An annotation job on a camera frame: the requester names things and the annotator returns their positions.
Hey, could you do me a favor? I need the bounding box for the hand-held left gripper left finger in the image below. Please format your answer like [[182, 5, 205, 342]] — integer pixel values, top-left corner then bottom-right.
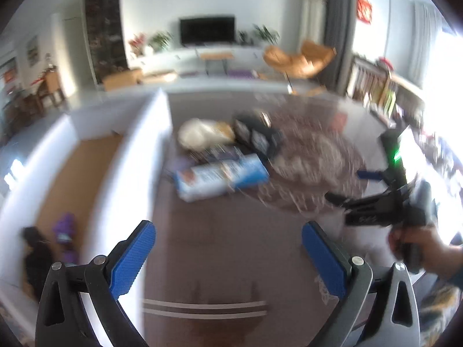
[[35, 220, 157, 347]]

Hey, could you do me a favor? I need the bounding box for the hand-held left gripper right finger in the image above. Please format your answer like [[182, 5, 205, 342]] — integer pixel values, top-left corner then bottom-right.
[[302, 220, 422, 347]]

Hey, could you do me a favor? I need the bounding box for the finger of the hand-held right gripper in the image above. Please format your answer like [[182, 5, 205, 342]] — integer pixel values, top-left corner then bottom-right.
[[325, 191, 385, 211], [356, 169, 392, 186]]

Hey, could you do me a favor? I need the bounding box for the person's right forearm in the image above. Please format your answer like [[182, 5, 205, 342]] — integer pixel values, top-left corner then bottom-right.
[[436, 242, 463, 291]]

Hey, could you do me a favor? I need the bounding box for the dark patterned glass desktop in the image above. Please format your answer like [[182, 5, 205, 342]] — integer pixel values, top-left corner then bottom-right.
[[142, 91, 463, 347]]

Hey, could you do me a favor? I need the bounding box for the person's right hand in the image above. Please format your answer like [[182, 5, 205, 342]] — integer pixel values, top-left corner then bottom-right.
[[388, 223, 454, 280]]

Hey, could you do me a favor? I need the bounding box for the purple item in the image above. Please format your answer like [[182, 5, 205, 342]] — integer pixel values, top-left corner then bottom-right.
[[52, 213, 79, 254]]

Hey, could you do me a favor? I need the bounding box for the wooden slatted shelf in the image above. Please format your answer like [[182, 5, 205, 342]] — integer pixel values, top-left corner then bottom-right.
[[345, 55, 425, 125]]

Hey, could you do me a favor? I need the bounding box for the black item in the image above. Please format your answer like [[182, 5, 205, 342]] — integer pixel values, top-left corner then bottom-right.
[[21, 226, 56, 299]]

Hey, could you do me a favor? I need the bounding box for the blue white tissue packet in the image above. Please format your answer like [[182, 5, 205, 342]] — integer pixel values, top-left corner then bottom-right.
[[175, 153, 270, 203]]

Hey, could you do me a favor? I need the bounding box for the orange lounge chair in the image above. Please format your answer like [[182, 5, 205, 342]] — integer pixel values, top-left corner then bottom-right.
[[263, 40, 337, 81]]

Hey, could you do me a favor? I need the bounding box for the white cloth bundle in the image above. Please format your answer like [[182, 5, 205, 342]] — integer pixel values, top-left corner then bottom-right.
[[178, 117, 236, 150]]

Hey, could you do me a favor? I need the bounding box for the grey curtain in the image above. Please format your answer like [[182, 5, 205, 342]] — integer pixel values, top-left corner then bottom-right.
[[317, 0, 357, 95]]

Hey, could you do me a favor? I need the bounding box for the white radiator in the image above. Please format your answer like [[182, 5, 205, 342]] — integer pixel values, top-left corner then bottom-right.
[[300, 0, 327, 48]]

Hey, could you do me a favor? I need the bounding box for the large leafy potted plant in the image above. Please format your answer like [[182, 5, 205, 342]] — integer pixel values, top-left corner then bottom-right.
[[252, 24, 281, 45]]

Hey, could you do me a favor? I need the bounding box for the cardboard box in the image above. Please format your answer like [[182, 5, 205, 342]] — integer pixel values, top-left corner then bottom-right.
[[102, 68, 144, 92]]

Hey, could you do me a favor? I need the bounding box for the small wooden bench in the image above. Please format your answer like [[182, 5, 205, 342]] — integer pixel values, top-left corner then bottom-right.
[[198, 52, 234, 75]]

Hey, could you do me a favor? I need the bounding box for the wooden dining chair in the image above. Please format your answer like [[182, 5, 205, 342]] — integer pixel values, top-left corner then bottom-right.
[[35, 64, 66, 110]]

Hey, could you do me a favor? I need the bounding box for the white television cabinet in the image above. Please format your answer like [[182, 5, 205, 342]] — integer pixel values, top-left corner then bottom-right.
[[128, 44, 276, 77]]

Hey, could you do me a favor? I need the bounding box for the red flower plant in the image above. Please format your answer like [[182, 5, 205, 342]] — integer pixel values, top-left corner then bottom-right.
[[128, 33, 147, 57]]

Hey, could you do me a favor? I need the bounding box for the black television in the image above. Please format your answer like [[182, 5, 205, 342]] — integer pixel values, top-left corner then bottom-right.
[[180, 15, 235, 47]]

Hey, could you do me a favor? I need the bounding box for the dark display cabinet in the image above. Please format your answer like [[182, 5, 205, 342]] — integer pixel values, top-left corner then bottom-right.
[[83, 0, 130, 84]]

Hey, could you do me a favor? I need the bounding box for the red wall decoration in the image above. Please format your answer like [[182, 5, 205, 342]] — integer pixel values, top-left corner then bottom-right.
[[356, 0, 374, 27]]

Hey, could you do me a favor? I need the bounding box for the framed wall painting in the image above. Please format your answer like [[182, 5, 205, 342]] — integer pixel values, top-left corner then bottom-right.
[[27, 35, 40, 64]]

